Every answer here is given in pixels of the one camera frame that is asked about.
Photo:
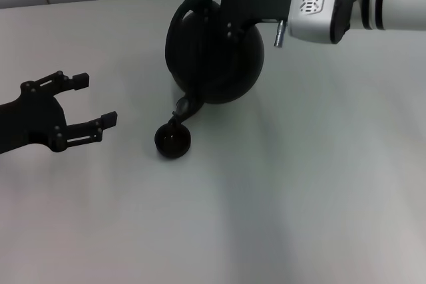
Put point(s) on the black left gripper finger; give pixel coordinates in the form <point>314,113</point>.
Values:
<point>109,119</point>
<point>81,81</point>

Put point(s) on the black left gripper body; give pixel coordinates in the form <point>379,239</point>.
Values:
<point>33,121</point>

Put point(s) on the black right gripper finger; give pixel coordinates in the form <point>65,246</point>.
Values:
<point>216,19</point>

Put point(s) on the black round teapot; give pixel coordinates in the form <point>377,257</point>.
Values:
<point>233,78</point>

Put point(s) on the small black teacup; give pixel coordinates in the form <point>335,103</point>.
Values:
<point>173,151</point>

